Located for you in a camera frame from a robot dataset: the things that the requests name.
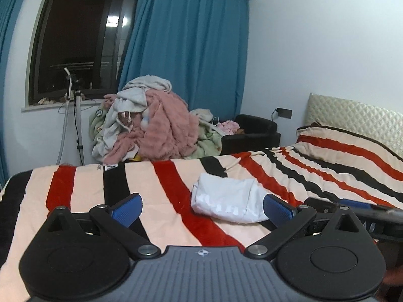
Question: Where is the white shirt garment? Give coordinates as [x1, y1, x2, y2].
[191, 173, 268, 224]

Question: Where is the grey white clothes heap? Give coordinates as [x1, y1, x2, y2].
[89, 75, 172, 162]

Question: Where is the striped fleece bed blanket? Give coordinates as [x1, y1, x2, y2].
[1, 146, 402, 301]

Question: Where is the striped pillow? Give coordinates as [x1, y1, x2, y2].
[294, 126, 402, 192]

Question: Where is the black armchair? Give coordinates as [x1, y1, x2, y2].
[220, 115, 281, 156]

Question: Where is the beige quilted headboard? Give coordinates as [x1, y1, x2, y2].
[305, 93, 402, 156]

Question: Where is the pink fluffy blanket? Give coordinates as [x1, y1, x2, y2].
[103, 89, 199, 164]

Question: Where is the small pink garment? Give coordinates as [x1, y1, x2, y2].
[216, 120, 240, 136]

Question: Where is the green blanket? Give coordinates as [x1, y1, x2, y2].
[186, 108, 224, 160]

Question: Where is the garment steamer stand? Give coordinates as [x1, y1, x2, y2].
[57, 67, 85, 166]

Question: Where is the dark window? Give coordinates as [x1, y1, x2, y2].
[28, 0, 138, 105]

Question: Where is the blue curtain right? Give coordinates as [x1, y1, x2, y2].
[119, 0, 249, 120]

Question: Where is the blue curtain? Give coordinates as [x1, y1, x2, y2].
[0, 0, 35, 190]
[119, 0, 249, 120]

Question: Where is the blue curtain left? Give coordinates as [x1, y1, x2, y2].
[0, 0, 35, 190]

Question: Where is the wall socket with plug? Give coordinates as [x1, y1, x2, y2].
[271, 108, 292, 121]

